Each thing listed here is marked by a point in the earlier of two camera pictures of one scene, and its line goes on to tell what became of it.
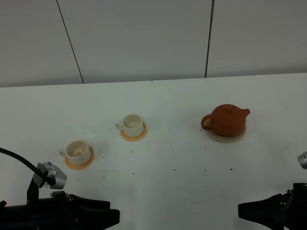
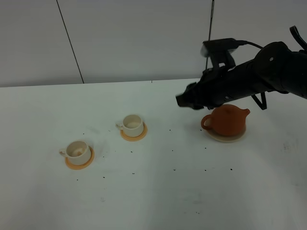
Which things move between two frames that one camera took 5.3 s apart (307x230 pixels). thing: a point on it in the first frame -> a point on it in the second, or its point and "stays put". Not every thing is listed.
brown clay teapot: x=227 y=120 stays put
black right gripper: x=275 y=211 -> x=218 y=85
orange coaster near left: x=80 y=167 stays put
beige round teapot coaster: x=224 y=139 stays put
